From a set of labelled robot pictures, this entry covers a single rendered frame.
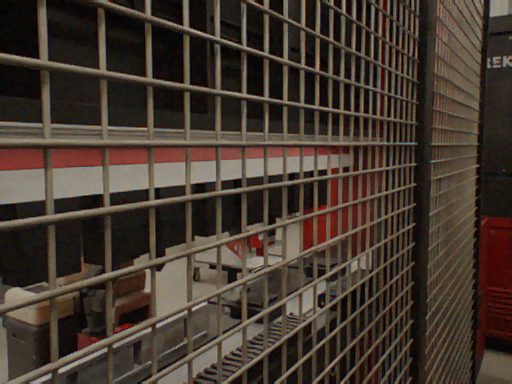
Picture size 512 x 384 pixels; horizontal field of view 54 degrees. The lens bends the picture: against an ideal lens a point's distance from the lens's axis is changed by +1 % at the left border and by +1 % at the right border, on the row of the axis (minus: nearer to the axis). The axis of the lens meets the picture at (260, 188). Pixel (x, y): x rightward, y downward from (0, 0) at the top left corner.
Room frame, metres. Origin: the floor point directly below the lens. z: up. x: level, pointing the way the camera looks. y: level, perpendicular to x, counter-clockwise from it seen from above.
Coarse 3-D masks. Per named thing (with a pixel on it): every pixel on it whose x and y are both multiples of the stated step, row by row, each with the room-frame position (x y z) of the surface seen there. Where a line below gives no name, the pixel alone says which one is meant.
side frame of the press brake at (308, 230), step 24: (384, 0) 2.52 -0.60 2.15; (384, 24) 2.52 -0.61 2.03; (456, 24) 2.36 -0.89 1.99; (384, 48) 2.52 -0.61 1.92; (384, 72) 2.52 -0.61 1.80; (432, 96) 2.40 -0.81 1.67; (432, 120) 2.40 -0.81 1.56; (336, 168) 2.64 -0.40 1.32; (336, 192) 2.64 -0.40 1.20; (336, 216) 2.64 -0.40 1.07; (312, 240) 2.71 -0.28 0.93; (432, 360) 2.39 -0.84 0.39
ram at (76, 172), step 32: (0, 160) 0.92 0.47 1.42; (32, 160) 0.97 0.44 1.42; (64, 160) 1.04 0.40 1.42; (96, 160) 1.11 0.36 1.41; (128, 160) 1.19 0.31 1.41; (160, 160) 1.29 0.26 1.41; (192, 160) 1.41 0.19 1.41; (224, 160) 1.55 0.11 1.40; (256, 160) 1.72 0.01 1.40; (288, 160) 1.93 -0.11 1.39; (320, 160) 2.21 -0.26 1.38; (0, 192) 0.91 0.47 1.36; (32, 192) 0.97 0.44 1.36; (64, 192) 1.03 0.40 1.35; (96, 192) 1.11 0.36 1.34
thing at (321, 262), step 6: (318, 258) 1.80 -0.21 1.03; (324, 258) 1.80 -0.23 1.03; (288, 264) 1.83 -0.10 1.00; (294, 264) 1.83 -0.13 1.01; (312, 264) 1.73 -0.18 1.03; (318, 264) 1.72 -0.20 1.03; (324, 264) 1.71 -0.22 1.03; (330, 264) 1.71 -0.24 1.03; (336, 264) 1.75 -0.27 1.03; (306, 270) 1.73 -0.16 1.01; (312, 270) 1.72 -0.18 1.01; (318, 270) 1.71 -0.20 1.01; (324, 270) 1.70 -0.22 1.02; (330, 270) 1.69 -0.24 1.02; (342, 270) 1.74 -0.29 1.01; (306, 276) 1.73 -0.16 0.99; (312, 276) 1.72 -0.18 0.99; (318, 276) 1.71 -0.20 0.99; (330, 276) 1.69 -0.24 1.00; (336, 276) 1.69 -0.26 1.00
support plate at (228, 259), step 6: (222, 252) 2.06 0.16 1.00; (198, 258) 1.95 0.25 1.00; (204, 258) 1.95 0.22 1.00; (210, 258) 1.95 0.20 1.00; (222, 258) 1.95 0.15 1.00; (228, 258) 1.95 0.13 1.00; (234, 258) 1.95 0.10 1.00; (270, 258) 1.95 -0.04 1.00; (222, 264) 1.87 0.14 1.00; (228, 264) 1.86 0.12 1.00; (240, 264) 1.85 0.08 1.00; (246, 264) 1.85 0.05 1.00; (252, 264) 1.85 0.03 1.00; (258, 264) 1.85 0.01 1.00
